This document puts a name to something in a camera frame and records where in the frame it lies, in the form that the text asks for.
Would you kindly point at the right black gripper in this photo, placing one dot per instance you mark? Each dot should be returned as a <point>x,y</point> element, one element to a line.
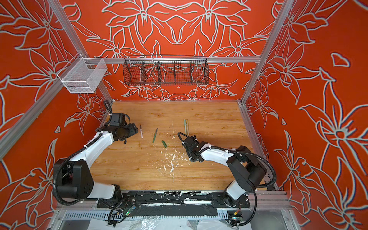
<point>189,155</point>

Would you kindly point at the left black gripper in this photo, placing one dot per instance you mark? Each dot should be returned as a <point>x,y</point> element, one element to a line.
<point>133,129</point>

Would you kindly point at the light green pen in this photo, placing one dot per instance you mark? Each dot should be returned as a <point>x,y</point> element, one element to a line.
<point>185,125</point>

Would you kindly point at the tan pen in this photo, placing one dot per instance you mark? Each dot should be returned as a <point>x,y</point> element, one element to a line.
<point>187,127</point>

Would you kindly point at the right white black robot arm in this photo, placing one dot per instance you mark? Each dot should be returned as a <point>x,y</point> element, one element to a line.
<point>248,169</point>

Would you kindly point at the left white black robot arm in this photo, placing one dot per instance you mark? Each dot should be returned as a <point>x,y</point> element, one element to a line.
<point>72,178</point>

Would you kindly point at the dark green pen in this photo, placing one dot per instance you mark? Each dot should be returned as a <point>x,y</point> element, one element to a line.
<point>155,135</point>

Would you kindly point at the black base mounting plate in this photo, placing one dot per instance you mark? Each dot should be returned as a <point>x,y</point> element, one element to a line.
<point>215,199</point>

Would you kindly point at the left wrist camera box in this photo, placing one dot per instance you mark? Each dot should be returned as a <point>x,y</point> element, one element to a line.
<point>117,119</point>

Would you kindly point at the white wire mesh basket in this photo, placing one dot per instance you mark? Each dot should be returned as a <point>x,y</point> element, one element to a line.
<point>83,75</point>

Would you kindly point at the black wire mesh basket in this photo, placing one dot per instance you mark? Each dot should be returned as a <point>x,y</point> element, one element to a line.
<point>169,70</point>

